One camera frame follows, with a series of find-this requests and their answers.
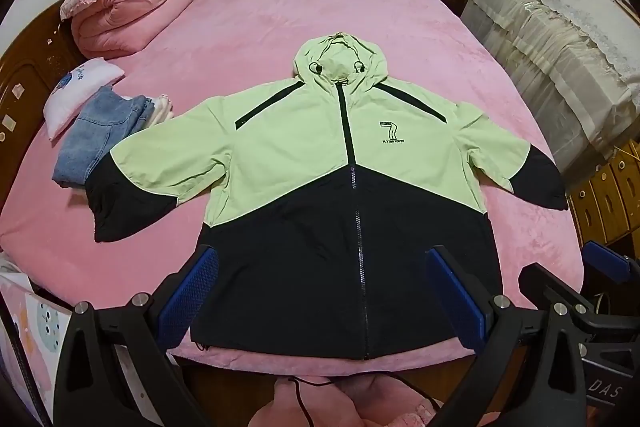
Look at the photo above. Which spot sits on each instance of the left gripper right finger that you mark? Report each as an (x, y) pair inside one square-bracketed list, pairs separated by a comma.
[(550, 389)]

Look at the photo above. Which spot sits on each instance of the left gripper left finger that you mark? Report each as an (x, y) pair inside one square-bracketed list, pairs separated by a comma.
[(91, 388)]

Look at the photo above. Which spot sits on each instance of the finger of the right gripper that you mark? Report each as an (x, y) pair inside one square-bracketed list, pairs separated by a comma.
[(617, 268), (545, 290)]

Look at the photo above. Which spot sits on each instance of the green and black hooded jacket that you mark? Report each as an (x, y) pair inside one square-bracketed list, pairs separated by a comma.
[(326, 190)]

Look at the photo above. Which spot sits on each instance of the wooden drawer cabinet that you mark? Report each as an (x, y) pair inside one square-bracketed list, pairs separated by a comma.
[(605, 207)]

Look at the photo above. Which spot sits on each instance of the pink plush pants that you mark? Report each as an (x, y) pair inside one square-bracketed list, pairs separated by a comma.
[(372, 399)]

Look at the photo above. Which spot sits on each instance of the cream lace-covered furniture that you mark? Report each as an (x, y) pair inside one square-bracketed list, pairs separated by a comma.
[(575, 64)]

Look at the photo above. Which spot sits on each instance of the folded cream garment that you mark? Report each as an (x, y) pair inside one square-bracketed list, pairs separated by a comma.
[(161, 112)]

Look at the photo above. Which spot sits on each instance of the white printed pillow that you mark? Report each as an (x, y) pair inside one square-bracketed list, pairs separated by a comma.
[(74, 90)]

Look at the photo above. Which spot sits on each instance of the brown wooden headboard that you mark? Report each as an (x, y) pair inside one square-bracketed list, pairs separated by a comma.
[(38, 57)]

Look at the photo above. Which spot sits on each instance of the pink plush bed blanket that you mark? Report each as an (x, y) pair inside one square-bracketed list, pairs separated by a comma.
[(223, 46)]

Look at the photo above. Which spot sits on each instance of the folded pink quilt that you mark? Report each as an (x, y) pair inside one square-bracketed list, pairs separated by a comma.
[(117, 28)]

